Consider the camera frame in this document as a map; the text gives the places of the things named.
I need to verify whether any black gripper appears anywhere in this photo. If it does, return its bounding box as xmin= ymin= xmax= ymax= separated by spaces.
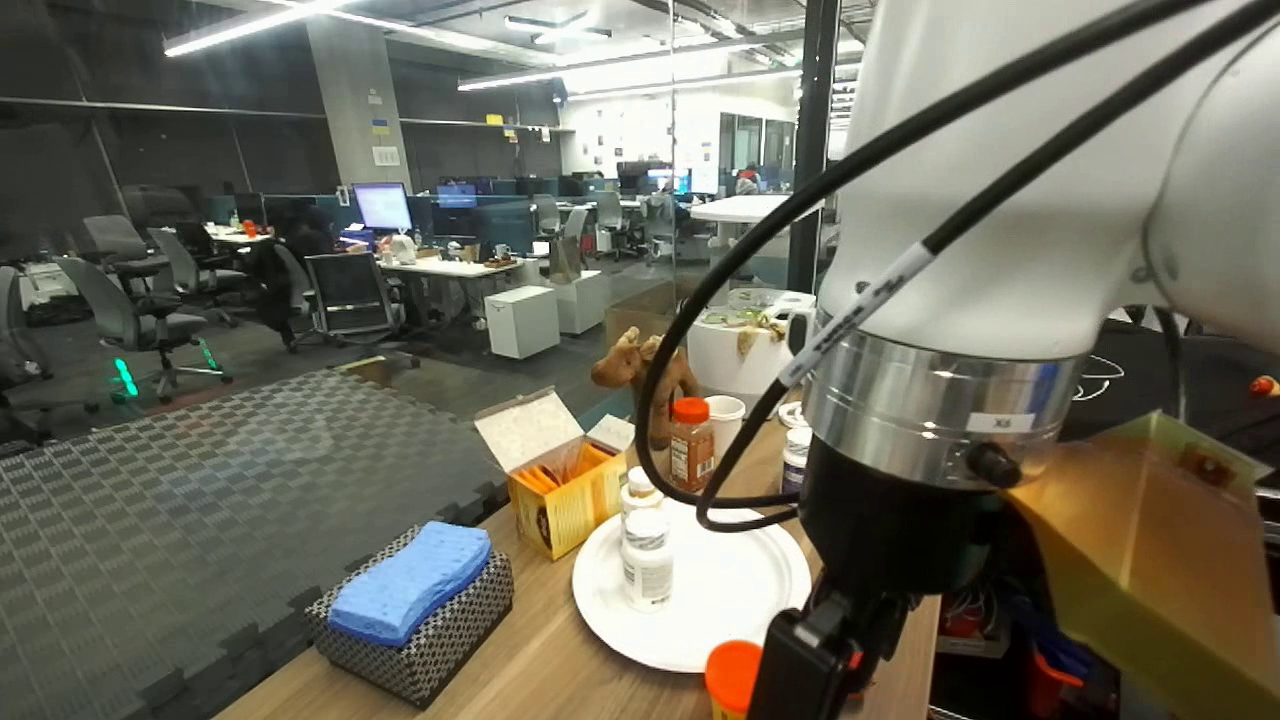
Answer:
xmin=748 ymin=442 xmax=1016 ymax=720

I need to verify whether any white bottle blue label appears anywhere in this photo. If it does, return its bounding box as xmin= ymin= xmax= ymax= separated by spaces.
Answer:
xmin=618 ymin=504 xmax=676 ymax=609

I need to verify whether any orange lid spice jar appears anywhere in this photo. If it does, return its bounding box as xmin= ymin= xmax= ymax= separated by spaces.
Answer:
xmin=664 ymin=392 xmax=718 ymax=495

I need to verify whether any white paper plate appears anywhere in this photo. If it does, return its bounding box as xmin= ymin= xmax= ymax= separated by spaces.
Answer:
xmin=568 ymin=495 xmax=815 ymax=675

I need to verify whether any brown moose plush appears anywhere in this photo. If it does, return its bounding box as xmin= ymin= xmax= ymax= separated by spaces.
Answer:
xmin=588 ymin=325 xmax=710 ymax=451

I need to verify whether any white paper cup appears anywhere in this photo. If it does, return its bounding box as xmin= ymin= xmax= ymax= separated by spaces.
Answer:
xmin=702 ymin=392 xmax=752 ymax=464

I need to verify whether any yellow tea box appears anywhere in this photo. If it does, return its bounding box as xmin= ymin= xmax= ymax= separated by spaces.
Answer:
xmin=473 ymin=386 xmax=638 ymax=564

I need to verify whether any white hydroponic planter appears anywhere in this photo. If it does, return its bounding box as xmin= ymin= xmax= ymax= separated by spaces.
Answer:
xmin=684 ymin=191 xmax=820 ymax=403

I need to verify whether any grey woven basket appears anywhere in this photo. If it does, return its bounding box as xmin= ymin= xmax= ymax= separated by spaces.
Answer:
xmin=300 ymin=544 xmax=517 ymax=712

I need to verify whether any blue sponge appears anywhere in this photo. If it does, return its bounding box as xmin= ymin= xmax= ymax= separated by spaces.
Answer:
xmin=323 ymin=521 xmax=496 ymax=650

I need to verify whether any white cabinet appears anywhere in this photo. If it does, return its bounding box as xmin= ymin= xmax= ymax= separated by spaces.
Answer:
xmin=481 ymin=280 xmax=565 ymax=365
xmin=548 ymin=269 xmax=616 ymax=340

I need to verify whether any black cloth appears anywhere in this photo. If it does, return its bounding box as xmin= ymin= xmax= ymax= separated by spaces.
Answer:
xmin=1062 ymin=312 xmax=1280 ymax=451

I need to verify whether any office desk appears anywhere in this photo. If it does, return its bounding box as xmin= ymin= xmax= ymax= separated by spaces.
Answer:
xmin=376 ymin=250 xmax=526 ymax=333

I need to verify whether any black office chair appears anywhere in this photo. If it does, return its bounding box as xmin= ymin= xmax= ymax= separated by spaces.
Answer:
xmin=51 ymin=250 xmax=230 ymax=403
xmin=300 ymin=249 xmax=421 ymax=373
xmin=139 ymin=220 xmax=255 ymax=325

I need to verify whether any lit computer monitor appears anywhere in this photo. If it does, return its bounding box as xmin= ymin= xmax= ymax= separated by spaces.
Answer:
xmin=349 ymin=178 xmax=416 ymax=237

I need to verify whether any grey foam floor mat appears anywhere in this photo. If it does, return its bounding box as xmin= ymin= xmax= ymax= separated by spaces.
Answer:
xmin=0 ymin=358 xmax=632 ymax=720

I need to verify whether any ceiling light strip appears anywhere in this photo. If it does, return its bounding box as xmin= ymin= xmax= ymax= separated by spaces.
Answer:
xmin=160 ymin=0 xmax=365 ymax=60

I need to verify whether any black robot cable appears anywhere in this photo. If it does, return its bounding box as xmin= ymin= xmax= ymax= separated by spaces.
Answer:
xmin=632 ymin=0 xmax=1280 ymax=536

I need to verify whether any yellow wrist mount plate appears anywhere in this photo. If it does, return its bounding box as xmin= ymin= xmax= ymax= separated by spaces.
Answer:
xmin=1002 ymin=407 xmax=1280 ymax=720

